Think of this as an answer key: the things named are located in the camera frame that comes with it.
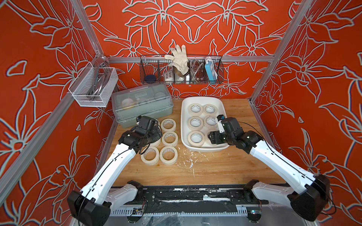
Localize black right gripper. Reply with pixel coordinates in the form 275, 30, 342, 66
199, 132, 234, 149

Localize beige tape roll two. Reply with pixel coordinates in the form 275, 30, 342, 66
150, 138, 162, 147

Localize beige tape roll three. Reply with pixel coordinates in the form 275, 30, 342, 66
141, 147, 159, 166

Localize beige tape roll four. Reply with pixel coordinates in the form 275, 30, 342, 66
188, 116, 204, 131

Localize beige tape roll one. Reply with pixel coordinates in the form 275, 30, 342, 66
161, 118, 177, 132

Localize beige tape roll nine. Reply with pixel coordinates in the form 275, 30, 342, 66
159, 146, 178, 166

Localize beige tape roll ten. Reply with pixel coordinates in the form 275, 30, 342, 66
204, 115, 218, 129

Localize beige tape roll eleven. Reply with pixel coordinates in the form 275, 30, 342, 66
188, 131, 205, 147

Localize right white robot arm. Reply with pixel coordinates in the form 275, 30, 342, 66
207, 131, 330, 221

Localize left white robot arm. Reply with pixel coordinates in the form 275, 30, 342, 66
67, 126, 162, 226

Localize beige tape roll eight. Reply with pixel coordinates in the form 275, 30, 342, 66
162, 131, 178, 147

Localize beige tape roll six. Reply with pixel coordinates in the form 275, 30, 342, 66
203, 104, 218, 115

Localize grey lidded storage box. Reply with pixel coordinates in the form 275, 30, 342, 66
111, 84, 173, 128

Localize beige tape roll five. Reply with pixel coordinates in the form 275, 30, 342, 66
188, 103, 203, 116

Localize blue box in basket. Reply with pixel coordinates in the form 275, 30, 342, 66
205, 56, 218, 84

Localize white plastic tray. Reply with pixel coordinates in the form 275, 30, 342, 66
180, 97, 229, 152

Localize dark blue round lid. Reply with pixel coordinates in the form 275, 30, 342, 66
144, 74, 156, 84

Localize white power strip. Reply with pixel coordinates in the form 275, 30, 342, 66
163, 69, 174, 83

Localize white work glove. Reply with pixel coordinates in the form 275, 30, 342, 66
164, 45, 189, 76

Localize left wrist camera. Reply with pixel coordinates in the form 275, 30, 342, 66
135, 115, 158, 135

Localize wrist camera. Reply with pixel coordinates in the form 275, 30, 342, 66
135, 115, 158, 135
217, 115, 245, 139

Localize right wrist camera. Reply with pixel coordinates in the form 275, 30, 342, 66
217, 115, 245, 139

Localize black wire basket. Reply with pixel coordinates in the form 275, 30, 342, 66
140, 55, 226, 85

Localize white wire basket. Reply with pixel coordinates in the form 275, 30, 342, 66
68, 63, 118, 107

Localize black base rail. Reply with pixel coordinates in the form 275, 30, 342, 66
111, 185, 268, 217

